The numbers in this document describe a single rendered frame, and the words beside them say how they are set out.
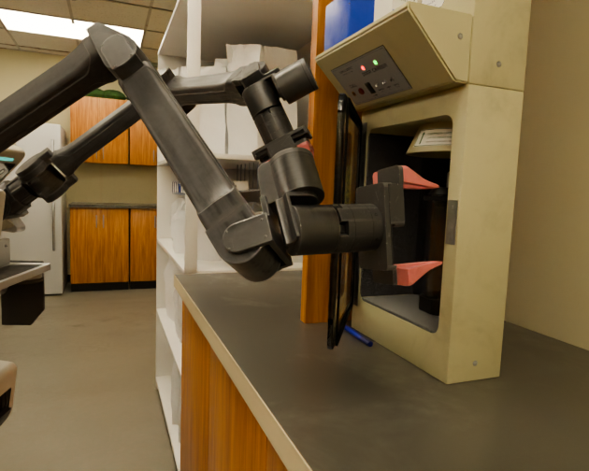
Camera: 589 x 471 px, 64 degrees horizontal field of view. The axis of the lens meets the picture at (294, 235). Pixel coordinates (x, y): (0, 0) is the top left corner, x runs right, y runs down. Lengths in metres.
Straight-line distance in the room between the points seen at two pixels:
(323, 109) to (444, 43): 0.37
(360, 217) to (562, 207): 0.73
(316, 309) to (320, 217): 0.59
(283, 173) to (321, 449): 0.33
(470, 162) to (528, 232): 0.51
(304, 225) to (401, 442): 0.30
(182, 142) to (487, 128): 0.46
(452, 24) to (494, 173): 0.23
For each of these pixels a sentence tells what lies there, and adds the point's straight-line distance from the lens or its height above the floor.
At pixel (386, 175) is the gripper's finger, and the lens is 0.58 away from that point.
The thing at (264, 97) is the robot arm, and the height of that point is 1.39.
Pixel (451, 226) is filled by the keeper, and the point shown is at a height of 1.19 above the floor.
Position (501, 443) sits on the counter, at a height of 0.94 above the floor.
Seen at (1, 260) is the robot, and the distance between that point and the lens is 1.27.
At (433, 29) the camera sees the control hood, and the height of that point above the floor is 1.48.
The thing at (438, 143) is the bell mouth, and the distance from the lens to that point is 0.86.
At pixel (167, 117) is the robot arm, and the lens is 0.67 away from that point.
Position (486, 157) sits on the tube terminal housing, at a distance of 0.80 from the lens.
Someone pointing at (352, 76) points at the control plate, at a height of 1.46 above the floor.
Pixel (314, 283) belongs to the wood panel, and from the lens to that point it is 1.06.
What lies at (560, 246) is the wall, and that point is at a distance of 1.20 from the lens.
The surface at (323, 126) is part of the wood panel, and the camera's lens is 1.05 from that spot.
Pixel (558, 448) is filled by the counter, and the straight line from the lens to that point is 0.71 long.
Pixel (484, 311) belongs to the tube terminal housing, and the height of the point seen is 1.06.
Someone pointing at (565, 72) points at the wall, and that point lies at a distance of 1.24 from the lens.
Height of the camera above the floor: 1.25
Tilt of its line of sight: 6 degrees down
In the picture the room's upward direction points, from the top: 2 degrees clockwise
